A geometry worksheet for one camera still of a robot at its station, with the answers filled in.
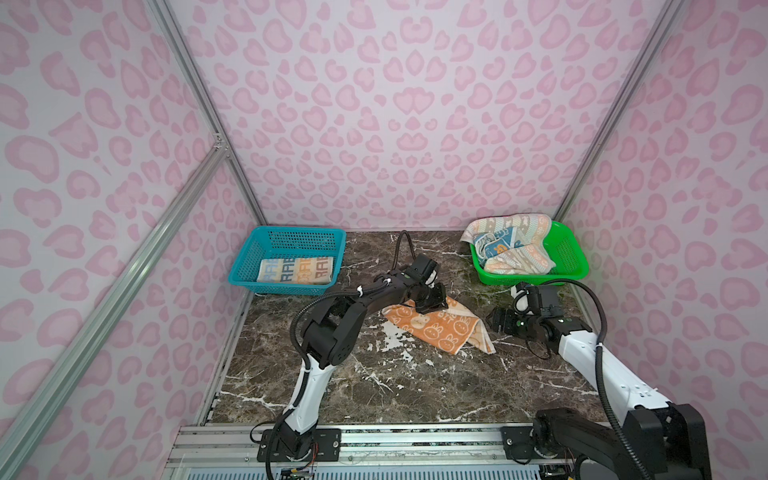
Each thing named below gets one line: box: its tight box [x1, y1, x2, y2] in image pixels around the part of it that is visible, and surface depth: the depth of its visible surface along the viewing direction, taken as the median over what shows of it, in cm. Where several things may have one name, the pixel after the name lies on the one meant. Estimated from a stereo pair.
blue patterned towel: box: [473, 226, 525, 260], surface depth 111 cm
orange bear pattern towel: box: [381, 299, 497, 355], surface depth 94 cm
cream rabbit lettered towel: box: [257, 257, 333, 285], surface depth 109 cm
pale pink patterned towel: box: [460, 214, 556, 275], surface depth 112 cm
